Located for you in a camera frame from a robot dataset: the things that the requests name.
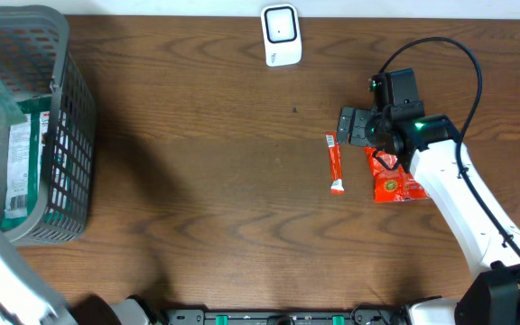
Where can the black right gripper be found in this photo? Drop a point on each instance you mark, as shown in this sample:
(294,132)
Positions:
(361,118)

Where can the thin red stick packet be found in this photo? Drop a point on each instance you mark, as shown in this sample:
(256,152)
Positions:
(336,186)

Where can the orange-red snack bag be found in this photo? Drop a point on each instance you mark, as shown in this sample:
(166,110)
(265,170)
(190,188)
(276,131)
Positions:
(392,186)

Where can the green white packet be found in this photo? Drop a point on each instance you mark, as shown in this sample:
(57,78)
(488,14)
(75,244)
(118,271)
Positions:
(24,161)

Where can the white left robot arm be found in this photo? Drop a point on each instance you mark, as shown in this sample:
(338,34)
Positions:
(26,299)

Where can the white barcode scanner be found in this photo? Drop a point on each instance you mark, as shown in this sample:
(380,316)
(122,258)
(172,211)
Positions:
(282,35)

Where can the grey mesh plastic basket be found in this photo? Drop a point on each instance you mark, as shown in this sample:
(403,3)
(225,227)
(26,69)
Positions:
(35,61)

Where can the black mounting rail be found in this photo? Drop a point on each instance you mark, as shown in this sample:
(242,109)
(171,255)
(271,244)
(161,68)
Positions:
(359,316)

